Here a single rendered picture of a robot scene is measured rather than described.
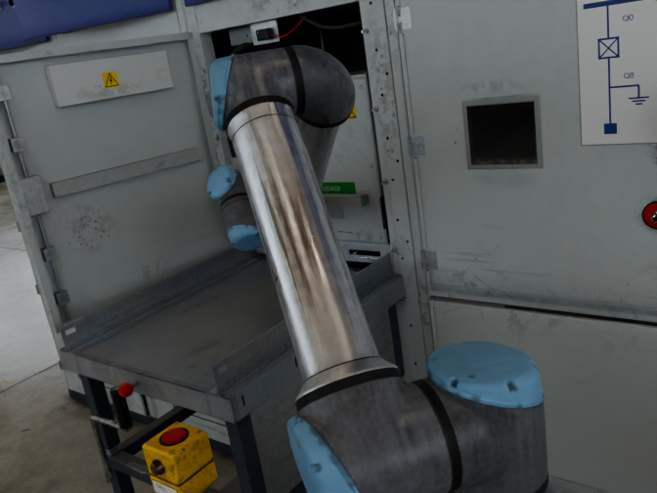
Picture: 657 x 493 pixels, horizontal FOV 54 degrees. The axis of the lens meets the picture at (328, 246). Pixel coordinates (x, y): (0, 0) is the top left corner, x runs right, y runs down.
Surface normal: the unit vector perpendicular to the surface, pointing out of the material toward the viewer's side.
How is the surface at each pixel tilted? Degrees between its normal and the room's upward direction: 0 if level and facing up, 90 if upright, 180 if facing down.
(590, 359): 90
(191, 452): 90
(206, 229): 90
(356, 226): 90
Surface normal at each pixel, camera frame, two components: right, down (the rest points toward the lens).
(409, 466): 0.24, -0.01
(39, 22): -0.41, 0.33
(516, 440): 0.29, 0.24
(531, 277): -0.59, 0.33
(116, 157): 0.67, 0.12
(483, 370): -0.07, -0.96
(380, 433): 0.13, -0.43
